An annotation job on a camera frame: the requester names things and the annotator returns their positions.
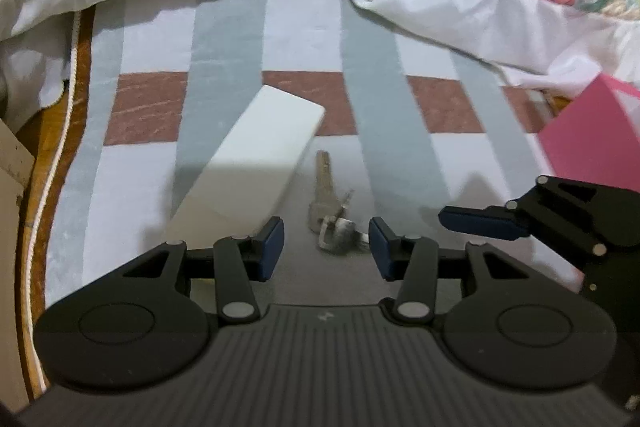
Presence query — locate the long white case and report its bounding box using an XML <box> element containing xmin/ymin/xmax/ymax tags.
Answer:
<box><xmin>170</xmin><ymin>85</ymin><xmax>326</xmax><ymax>254</ymax></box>

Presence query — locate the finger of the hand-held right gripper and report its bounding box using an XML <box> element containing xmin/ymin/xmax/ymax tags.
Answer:
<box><xmin>439</xmin><ymin>175</ymin><xmax>640</xmax><ymax>258</ymax></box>

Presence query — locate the white bed sheet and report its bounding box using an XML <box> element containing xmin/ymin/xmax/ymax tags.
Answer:
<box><xmin>0</xmin><ymin>0</ymin><xmax>640</xmax><ymax>108</ymax></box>

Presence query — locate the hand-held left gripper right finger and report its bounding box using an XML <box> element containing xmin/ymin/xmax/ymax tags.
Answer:
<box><xmin>368</xmin><ymin>216</ymin><xmax>537</xmax><ymax>326</ymax></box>

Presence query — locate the white cord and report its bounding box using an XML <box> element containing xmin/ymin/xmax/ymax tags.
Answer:
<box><xmin>22</xmin><ymin>9</ymin><xmax>83</xmax><ymax>390</ymax></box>

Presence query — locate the bunch of keys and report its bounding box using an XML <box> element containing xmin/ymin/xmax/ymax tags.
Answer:
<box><xmin>308</xmin><ymin>150</ymin><xmax>373</xmax><ymax>256</ymax></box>

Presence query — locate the pink box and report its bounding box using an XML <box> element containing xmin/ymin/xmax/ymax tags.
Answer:
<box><xmin>537</xmin><ymin>73</ymin><xmax>640</xmax><ymax>194</ymax></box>

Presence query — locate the checked grey brown blanket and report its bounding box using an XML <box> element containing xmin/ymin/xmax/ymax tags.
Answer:
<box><xmin>20</xmin><ymin>0</ymin><xmax>586</xmax><ymax>403</ymax></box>

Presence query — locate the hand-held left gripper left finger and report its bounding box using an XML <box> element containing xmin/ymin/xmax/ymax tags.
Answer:
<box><xmin>120</xmin><ymin>216</ymin><xmax>287</xmax><ymax>325</ymax></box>

